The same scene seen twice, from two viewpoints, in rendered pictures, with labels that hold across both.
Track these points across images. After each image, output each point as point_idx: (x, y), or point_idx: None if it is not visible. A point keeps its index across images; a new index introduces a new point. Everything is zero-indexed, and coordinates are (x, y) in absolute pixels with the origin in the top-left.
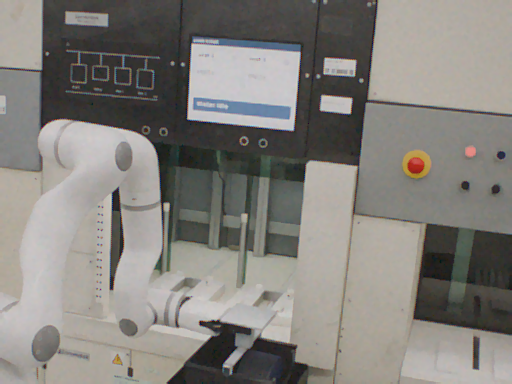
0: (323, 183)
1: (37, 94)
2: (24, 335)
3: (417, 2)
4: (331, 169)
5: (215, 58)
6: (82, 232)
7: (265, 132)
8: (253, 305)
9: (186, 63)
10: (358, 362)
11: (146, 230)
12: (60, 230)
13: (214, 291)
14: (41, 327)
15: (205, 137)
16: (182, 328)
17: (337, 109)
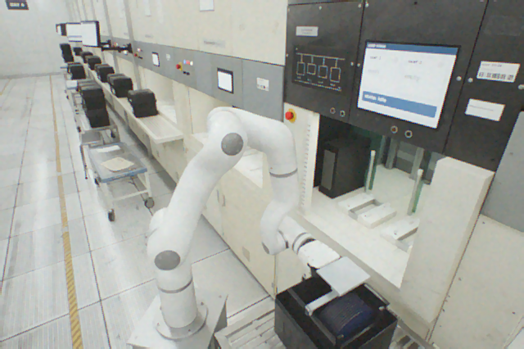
0: (449, 181)
1: (281, 80)
2: (151, 253)
3: None
4: (460, 171)
5: (381, 60)
6: (298, 165)
7: (412, 125)
8: (404, 235)
9: (361, 64)
10: (458, 327)
11: (280, 190)
12: (191, 188)
13: (384, 215)
14: (162, 251)
15: (368, 121)
16: (345, 237)
17: (484, 114)
